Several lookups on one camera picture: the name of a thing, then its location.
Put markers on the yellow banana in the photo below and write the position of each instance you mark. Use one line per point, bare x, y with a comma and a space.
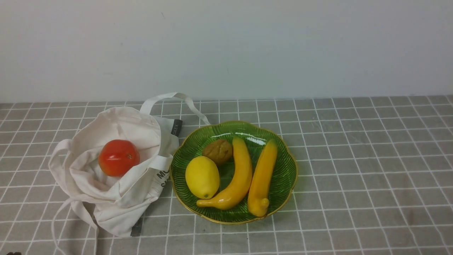
237, 189
257, 201

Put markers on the grey checkered tablecloth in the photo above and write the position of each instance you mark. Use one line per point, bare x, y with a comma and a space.
375, 178

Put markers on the yellow banana left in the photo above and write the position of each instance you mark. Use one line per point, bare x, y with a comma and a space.
237, 189

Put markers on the green glass leaf plate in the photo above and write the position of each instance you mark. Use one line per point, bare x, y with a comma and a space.
283, 180

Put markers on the white cloth tote bag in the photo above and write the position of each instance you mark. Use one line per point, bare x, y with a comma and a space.
116, 204

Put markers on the brown walnut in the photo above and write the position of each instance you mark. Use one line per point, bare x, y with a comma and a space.
220, 151

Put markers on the yellow lemon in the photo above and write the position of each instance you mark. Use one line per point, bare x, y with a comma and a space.
202, 177

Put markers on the yellow banana right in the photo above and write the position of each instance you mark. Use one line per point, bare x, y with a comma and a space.
257, 201

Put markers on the red tomato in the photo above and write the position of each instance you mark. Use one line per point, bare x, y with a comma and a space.
117, 157

